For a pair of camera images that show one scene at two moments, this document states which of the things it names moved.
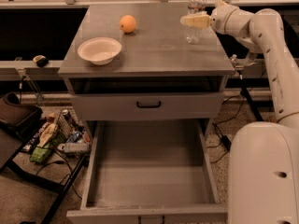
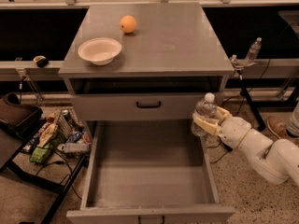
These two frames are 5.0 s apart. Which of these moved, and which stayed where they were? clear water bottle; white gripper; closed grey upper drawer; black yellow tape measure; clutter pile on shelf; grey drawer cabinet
Moved: white gripper; clear water bottle
Stayed: black yellow tape measure; grey drawer cabinet; closed grey upper drawer; clutter pile on shelf
